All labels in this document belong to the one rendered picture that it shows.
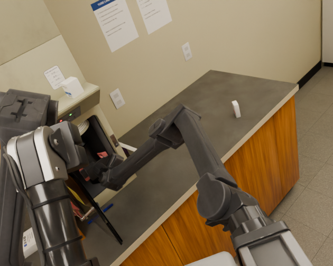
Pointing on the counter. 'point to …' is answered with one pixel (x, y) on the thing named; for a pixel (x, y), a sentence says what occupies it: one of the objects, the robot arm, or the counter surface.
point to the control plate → (71, 115)
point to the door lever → (82, 214)
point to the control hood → (80, 101)
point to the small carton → (72, 87)
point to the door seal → (96, 205)
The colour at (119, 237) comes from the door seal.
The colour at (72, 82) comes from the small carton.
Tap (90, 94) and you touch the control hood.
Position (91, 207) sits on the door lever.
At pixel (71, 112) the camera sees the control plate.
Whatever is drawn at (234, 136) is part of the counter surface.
